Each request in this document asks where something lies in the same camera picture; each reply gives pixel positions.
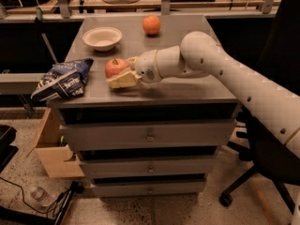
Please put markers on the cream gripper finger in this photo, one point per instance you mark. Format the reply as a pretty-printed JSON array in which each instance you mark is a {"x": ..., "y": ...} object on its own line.
[
  {"x": 123, "y": 80},
  {"x": 131, "y": 61}
]

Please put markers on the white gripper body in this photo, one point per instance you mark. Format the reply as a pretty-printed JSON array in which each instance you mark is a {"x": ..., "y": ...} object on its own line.
[{"x": 146, "y": 67}]

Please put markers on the red apple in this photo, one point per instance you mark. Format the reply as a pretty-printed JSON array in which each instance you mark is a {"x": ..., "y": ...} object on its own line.
[{"x": 115, "y": 66}]

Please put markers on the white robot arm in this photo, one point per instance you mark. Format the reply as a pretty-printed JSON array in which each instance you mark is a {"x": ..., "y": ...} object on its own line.
[{"x": 270, "y": 111}]

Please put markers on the blue chip bag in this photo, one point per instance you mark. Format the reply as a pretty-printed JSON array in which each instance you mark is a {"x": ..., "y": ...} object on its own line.
[{"x": 63, "y": 80}]

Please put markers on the white bowl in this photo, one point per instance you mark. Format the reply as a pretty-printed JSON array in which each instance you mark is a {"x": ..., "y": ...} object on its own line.
[{"x": 102, "y": 39}]

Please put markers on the orange fruit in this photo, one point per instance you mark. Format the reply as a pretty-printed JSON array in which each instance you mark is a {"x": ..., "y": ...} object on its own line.
[{"x": 151, "y": 24}]

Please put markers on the grey drawer cabinet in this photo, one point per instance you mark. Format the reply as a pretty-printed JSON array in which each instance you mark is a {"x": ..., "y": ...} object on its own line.
[{"x": 150, "y": 139}]

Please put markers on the cardboard box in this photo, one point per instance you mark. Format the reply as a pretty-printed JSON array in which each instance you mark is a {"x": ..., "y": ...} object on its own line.
[{"x": 57, "y": 159}]

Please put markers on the clear plastic bottle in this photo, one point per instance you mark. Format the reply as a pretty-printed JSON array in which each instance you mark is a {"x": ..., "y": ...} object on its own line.
[{"x": 40, "y": 195}]

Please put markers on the black office chair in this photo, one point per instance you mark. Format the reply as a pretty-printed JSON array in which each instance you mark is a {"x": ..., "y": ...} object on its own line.
[{"x": 279, "y": 62}]

